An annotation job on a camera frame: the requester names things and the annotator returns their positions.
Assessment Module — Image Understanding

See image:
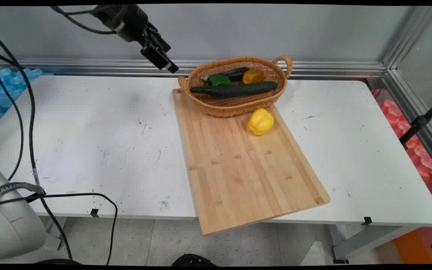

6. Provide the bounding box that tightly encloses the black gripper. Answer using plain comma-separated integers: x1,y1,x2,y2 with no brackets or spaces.
91,4,179,74

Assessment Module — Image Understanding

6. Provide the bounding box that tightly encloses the dark green cucumber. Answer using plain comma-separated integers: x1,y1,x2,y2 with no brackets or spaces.
190,81,279,96

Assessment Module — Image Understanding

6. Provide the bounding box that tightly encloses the green bell pepper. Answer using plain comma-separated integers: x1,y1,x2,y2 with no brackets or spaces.
207,74,233,88

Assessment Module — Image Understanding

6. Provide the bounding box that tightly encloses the dark purple eggplant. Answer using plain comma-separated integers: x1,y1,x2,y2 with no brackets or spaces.
200,67,251,82

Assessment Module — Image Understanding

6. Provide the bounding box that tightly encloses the woven wicker basket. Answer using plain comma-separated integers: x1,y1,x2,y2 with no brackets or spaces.
178,55,294,117

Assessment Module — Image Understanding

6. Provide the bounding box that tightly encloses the orange bell pepper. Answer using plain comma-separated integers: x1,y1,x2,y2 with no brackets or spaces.
242,69,266,85

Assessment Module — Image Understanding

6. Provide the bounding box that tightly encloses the yellow bell pepper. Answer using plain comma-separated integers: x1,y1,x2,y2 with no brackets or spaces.
247,108,275,136

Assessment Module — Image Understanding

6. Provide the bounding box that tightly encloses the wooden cutting board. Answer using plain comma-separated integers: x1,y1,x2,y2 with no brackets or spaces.
172,88,331,236

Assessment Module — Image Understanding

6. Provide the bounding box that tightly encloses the blue bubble foam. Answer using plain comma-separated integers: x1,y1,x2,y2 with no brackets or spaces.
0,67,54,132

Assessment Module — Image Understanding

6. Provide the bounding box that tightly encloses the white table leg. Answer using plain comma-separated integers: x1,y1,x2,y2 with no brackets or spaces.
38,216,69,251

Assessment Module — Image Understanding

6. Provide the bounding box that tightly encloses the black round floor object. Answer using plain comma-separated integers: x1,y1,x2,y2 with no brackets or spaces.
171,253,219,267

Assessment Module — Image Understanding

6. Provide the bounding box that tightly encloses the black tripod stand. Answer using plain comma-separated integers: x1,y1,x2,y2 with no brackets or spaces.
399,95,432,150

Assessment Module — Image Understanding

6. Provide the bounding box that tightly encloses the red bubble foam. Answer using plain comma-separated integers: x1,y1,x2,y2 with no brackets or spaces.
370,88,432,220

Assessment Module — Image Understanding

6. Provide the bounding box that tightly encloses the orange floor mat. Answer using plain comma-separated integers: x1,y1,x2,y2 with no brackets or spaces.
393,228,432,265

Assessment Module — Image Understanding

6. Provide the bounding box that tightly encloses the thick black cable white label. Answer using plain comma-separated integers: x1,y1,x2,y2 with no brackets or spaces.
0,25,73,261

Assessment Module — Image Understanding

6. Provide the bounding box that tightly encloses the thin black cable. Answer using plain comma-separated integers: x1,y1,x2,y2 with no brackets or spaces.
0,49,24,182

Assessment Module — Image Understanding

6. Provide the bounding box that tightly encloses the horizontal aluminium frame rail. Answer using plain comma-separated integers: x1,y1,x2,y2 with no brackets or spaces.
0,57,387,80

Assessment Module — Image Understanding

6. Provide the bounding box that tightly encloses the black cable looping to floor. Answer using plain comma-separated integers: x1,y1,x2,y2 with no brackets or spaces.
0,192,118,265

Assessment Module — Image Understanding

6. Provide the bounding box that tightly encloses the grey velcro strap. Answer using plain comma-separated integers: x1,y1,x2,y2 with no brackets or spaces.
0,182,47,207

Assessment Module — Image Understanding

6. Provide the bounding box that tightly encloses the upright aluminium frame post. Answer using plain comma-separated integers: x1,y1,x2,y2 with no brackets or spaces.
382,6,432,69

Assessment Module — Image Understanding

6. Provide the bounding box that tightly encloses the side aluminium frame rail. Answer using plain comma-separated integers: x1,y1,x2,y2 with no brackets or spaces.
382,69,432,177

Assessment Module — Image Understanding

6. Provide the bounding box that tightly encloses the grey table leg frame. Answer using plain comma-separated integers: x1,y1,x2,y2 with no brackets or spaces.
328,223,422,264

